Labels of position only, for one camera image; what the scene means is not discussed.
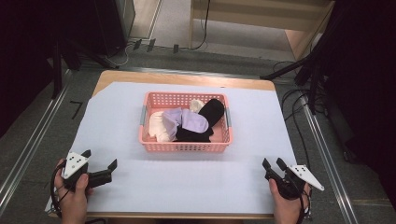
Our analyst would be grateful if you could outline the wooden shelf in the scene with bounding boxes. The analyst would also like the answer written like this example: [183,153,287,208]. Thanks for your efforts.
[189,0,336,63]

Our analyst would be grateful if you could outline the black cabinet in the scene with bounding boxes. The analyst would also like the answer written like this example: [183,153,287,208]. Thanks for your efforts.
[92,0,136,58]

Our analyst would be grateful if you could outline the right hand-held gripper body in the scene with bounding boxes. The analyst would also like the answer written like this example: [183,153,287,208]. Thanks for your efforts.
[264,163,325,201]

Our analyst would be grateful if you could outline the pink plastic basket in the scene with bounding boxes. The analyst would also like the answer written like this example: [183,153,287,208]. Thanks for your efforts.
[138,91,233,153]

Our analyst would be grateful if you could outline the black sock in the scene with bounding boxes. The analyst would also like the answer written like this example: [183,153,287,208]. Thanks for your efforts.
[175,125,215,144]
[198,98,226,128]

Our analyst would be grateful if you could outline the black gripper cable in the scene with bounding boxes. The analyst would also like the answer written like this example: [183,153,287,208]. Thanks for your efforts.
[49,160,73,218]
[295,183,313,224]

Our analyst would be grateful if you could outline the cream sock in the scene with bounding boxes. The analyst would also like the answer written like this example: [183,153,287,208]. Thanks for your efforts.
[189,98,206,114]

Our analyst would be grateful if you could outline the white sock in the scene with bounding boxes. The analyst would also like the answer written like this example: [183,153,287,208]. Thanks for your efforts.
[148,110,172,144]

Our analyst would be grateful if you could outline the purple sock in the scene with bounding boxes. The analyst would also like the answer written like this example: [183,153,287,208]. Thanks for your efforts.
[161,106,210,142]

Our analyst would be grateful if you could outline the white floor cable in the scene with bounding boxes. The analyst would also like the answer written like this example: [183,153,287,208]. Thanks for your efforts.
[103,40,138,67]

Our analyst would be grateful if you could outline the black metal stand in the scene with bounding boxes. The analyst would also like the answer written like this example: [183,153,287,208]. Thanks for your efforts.
[50,34,83,100]

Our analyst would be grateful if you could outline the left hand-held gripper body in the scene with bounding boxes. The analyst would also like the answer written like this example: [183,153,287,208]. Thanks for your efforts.
[61,151,113,191]

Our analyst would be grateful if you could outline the black hanging cable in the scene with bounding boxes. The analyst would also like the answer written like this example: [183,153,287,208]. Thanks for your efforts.
[190,0,212,51]

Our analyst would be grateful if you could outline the metal floor rail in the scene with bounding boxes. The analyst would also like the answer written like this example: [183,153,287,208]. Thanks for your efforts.
[0,68,73,217]
[116,65,263,80]
[301,92,360,224]

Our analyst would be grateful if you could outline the black floor cables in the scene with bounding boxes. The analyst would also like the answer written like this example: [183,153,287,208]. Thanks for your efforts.
[272,60,328,171]

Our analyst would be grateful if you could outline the person's left hand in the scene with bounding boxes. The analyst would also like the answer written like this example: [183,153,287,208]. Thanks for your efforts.
[54,158,94,224]

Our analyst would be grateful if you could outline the black tripod stand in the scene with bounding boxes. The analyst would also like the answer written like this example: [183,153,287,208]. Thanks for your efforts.
[260,0,344,116]

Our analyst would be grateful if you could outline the white paper sheet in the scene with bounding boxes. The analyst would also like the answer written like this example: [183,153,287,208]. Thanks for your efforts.
[45,81,298,216]

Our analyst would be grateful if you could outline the person's right hand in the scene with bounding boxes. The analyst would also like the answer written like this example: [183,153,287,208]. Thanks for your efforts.
[268,178,312,224]

